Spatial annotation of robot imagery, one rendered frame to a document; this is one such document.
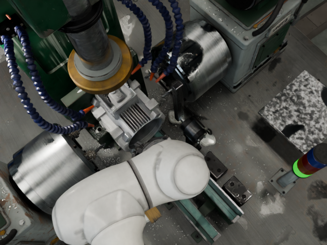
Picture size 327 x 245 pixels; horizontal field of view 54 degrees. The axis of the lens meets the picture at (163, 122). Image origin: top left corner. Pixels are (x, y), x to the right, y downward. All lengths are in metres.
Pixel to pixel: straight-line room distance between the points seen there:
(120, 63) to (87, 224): 0.47
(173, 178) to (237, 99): 0.93
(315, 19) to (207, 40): 1.73
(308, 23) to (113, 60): 2.06
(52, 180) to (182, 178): 0.57
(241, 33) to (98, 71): 0.53
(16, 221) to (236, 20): 0.94
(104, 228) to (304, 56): 1.27
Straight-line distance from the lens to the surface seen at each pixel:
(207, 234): 1.17
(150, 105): 1.11
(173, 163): 0.55
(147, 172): 0.58
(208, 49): 1.13
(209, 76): 1.14
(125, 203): 0.56
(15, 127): 1.56
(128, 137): 1.07
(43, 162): 1.04
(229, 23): 1.18
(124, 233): 0.56
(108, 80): 0.88
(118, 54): 0.89
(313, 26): 2.74
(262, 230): 1.32
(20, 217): 1.04
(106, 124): 1.13
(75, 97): 1.11
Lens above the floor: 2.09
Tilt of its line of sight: 69 degrees down
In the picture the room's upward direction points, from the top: 11 degrees counter-clockwise
